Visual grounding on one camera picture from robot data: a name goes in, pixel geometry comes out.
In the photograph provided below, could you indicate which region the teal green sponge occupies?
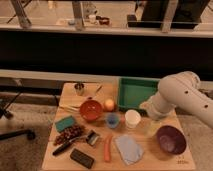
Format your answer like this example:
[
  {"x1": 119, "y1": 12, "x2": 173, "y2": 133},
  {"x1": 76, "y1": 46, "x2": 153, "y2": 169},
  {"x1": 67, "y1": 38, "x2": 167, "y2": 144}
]
[{"x1": 55, "y1": 116, "x2": 76, "y2": 132}]

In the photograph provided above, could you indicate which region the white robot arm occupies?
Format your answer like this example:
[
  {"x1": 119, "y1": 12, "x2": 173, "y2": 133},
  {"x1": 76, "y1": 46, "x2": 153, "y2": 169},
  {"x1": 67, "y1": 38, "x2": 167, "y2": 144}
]
[{"x1": 140, "y1": 71, "x2": 213, "y2": 135}]

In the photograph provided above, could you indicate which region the green plastic tray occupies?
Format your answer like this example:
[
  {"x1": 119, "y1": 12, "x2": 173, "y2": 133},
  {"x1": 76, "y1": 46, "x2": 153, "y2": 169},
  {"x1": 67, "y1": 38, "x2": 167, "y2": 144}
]
[{"x1": 117, "y1": 77, "x2": 158, "y2": 116}]

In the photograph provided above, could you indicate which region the black tray in background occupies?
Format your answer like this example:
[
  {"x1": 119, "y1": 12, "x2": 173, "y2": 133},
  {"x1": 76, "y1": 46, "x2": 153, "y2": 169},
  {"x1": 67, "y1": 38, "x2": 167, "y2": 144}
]
[{"x1": 127, "y1": 15, "x2": 197, "y2": 29}]

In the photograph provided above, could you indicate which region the white paper cup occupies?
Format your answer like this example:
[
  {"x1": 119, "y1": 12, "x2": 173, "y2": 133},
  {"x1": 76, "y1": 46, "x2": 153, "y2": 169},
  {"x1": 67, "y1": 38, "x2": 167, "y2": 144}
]
[{"x1": 125, "y1": 110, "x2": 141, "y2": 129}]

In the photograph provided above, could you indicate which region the purple bowl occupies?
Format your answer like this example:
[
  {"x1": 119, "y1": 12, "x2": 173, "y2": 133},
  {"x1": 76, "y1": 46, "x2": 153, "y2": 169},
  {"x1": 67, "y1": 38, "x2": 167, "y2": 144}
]
[{"x1": 156, "y1": 125, "x2": 187, "y2": 155}]

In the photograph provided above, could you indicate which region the light blue folded cloth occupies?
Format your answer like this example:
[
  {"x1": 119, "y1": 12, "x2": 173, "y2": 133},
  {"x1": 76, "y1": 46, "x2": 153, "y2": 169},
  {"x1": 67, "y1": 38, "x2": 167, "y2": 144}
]
[{"x1": 115, "y1": 134, "x2": 144, "y2": 165}]

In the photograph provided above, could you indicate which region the small blue cup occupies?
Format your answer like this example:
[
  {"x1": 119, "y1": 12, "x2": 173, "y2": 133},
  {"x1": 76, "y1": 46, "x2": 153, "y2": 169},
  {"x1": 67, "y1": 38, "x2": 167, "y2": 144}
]
[{"x1": 105, "y1": 113, "x2": 120, "y2": 129}]

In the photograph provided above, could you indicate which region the orange carrot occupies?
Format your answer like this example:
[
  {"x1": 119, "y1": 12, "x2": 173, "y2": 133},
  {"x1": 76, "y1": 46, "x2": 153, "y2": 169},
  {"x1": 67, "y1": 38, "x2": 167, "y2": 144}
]
[{"x1": 104, "y1": 134, "x2": 113, "y2": 162}]

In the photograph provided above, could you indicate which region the peach coloured apple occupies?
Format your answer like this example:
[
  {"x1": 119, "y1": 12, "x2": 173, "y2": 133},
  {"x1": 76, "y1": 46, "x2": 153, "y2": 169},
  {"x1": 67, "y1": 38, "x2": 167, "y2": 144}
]
[{"x1": 104, "y1": 99, "x2": 115, "y2": 111}]

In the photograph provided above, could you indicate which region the orange red bowl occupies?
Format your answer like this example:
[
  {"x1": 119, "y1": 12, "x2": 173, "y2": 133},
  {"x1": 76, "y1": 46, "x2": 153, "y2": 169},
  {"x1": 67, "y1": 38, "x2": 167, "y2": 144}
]
[{"x1": 80, "y1": 100, "x2": 103, "y2": 122}]

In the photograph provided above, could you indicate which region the bunch of dark grapes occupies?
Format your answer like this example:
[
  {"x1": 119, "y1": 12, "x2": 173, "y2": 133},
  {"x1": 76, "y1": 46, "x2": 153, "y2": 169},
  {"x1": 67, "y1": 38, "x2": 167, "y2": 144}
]
[{"x1": 54, "y1": 124, "x2": 85, "y2": 145}]

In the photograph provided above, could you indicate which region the black rectangular block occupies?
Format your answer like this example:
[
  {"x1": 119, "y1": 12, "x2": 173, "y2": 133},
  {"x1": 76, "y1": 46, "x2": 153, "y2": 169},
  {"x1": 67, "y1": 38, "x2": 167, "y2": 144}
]
[{"x1": 70, "y1": 148, "x2": 94, "y2": 169}]

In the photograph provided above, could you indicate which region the small metal cup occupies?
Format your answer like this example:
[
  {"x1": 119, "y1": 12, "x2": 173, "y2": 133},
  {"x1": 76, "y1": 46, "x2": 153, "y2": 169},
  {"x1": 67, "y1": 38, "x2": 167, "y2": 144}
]
[{"x1": 74, "y1": 82, "x2": 84, "y2": 96}]

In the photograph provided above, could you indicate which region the light wooden cutting board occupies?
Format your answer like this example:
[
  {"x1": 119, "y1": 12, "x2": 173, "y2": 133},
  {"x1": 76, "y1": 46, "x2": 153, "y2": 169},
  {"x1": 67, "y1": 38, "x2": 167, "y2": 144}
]
[{"x1": 59, "y1": 83, "x2": 117, "y2": 110}]

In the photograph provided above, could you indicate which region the dark bowl in background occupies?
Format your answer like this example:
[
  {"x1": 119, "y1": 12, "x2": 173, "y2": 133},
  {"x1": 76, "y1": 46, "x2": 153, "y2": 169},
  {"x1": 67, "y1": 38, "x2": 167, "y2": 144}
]
[{"x1": 99, "y1": 17, "x2": 110, "y2": 25}]

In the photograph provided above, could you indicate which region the white cup in background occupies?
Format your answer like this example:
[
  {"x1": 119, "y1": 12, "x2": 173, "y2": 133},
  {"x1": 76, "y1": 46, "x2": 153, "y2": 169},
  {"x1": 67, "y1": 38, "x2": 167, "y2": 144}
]
[{"x1": 89, "y1": 14, "x2": 96, "y2": 23}]

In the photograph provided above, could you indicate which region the black office chair base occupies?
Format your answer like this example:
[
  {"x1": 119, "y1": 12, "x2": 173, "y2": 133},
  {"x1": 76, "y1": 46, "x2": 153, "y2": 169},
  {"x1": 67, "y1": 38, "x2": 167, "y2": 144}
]
[{"x1": 0, "y1": 93, "x2": 36, "y2": 141}]

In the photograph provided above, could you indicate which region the wooden handled spoon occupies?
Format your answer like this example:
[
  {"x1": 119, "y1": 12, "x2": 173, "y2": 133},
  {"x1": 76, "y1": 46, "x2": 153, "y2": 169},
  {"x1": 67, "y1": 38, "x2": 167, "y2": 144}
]
[{"x1": 87, "y1": 85, "x2": 102, "y2": 100}]

